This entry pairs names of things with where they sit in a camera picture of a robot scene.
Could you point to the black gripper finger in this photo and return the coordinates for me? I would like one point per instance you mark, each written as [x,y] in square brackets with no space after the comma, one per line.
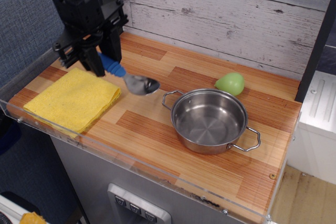
[110,44]
[91,61]

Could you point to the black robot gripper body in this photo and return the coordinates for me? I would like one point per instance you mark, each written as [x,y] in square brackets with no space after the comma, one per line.
[82,21]

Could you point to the clear acrylic table guard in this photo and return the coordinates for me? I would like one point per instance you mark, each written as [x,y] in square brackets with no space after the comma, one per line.
[135,121]

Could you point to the yellow cloth scrap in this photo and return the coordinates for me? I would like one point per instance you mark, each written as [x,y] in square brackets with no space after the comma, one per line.
[32,218]

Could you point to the green plastic pear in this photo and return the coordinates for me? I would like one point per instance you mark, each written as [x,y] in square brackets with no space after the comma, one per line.
[232,83]

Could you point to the yellow cloth napkin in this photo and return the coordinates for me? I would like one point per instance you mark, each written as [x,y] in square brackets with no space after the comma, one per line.
[73,102]

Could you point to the blue handled metal spoon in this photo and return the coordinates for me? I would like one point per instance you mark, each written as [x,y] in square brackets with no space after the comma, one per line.
[138,85]

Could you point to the stainless steel pot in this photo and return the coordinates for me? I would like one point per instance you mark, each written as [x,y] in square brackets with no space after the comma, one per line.
[210,121]

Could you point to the white metal side unit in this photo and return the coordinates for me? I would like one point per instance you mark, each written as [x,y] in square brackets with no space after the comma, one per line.
[312,149]

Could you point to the black vertical post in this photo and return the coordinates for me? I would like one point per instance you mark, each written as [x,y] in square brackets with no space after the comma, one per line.
[321,40]

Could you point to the grey toy fridge cabinet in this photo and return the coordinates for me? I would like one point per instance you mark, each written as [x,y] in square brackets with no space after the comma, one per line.
[192,188]

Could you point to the silver dispenser button panel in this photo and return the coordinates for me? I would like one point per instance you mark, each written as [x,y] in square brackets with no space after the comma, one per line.
[130,208]

